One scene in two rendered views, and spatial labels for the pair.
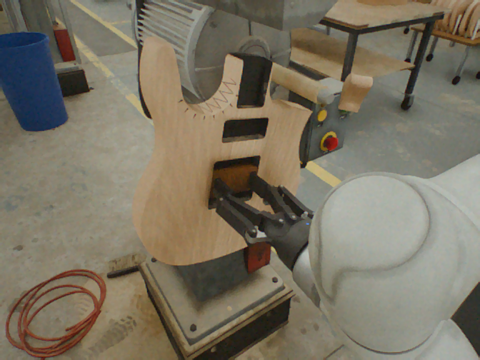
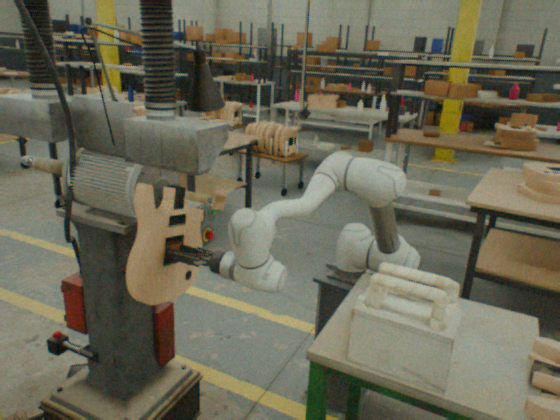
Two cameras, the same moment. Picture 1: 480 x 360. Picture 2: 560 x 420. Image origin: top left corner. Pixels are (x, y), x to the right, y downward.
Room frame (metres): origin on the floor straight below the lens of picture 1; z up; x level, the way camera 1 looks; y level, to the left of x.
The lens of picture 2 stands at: (-0.93, 0.45, 1.79)
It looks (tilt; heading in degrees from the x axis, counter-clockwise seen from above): 20 degrees down; 329
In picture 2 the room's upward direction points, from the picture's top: 3 degrees clockwise
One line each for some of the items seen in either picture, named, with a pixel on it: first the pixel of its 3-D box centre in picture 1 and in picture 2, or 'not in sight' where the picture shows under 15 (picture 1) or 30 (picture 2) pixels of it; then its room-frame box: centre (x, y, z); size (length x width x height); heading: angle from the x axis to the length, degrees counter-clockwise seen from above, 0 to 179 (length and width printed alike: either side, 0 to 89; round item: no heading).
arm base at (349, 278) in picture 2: not in sight; (346, 269); (0.70, -0.94, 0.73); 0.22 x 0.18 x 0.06; 26
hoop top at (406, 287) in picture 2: not in sight; (407, 287); (-0.17, -0.41, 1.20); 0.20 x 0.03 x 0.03; 32
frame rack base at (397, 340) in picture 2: not in sight; (403, 336); (-0.14, -0.45, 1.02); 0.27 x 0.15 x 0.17; 33
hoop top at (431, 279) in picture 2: not in sight; (414, 275); (-0.12, -0.48, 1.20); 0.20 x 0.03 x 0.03; 32
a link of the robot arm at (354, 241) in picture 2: not in sight; (355, 246); (0.68, -0.95, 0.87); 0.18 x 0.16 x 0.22; 29
